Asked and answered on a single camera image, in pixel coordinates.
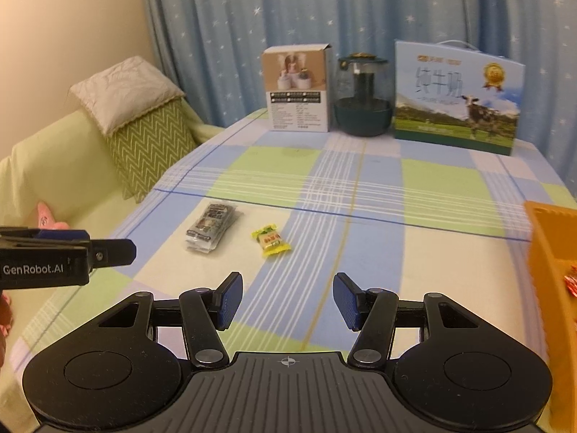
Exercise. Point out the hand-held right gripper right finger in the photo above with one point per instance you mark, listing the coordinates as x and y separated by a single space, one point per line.
345 302

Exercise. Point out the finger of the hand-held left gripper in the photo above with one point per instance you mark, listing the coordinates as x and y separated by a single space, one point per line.
115 252
63 235

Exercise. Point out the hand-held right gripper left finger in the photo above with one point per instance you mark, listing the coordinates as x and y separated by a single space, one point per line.
232 300

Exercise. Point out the yellow candy packet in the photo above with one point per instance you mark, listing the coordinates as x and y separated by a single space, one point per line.
272 241

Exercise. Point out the black snack packet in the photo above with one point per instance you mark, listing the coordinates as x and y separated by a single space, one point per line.
212 223

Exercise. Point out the orange plastic basket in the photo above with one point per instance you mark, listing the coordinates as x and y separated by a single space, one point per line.
550 252

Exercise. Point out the small red snack packet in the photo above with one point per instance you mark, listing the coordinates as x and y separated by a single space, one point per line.
571 282

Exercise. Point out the person's left hand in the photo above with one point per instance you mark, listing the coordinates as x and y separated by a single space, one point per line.
3 311

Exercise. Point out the pink plush toy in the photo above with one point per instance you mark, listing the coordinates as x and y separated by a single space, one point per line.
47 216

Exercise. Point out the light green sofa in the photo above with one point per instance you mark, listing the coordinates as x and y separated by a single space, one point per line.
45 167

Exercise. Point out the green chevron cushion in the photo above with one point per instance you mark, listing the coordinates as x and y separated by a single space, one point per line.
148 149

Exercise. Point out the white quilted pillow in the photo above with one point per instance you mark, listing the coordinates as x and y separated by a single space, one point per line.
121 88

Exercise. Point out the dark green glass humidifier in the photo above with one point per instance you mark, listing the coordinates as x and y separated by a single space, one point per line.
363 99

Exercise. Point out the white product box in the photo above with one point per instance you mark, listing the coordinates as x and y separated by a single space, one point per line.
295 94

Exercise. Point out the milk carton gift box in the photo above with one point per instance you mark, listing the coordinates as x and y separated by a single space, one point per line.
455 99

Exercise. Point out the blue star curtain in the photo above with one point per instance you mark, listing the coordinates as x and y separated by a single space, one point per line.
225 31

